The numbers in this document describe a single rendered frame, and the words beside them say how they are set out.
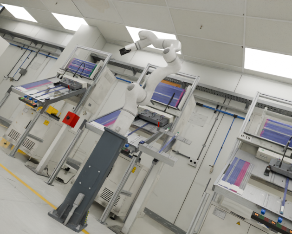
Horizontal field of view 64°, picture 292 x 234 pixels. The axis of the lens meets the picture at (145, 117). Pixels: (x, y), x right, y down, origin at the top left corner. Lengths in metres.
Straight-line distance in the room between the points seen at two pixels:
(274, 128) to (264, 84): 2.06
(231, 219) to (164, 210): 1.95
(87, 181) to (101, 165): 0.15
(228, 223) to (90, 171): 1.25
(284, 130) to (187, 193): 1.98
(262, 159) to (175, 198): 1.90
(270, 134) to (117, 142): 1.54
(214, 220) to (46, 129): 2.31
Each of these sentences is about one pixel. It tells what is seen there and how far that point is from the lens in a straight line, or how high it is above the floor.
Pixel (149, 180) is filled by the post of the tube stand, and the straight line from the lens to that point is 2.23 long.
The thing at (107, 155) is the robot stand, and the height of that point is 0.52.
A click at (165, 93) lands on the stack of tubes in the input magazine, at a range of 2.91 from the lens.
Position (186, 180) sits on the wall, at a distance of 4.05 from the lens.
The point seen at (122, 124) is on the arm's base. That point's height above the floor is 0.78.
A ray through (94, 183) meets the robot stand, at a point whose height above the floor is 0.31.
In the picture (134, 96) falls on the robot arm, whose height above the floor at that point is 1.01.
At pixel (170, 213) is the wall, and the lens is 4.06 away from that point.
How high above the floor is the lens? 0.51
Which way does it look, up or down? 13 degrees up
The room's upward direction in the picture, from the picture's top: 29 degrees clockwise
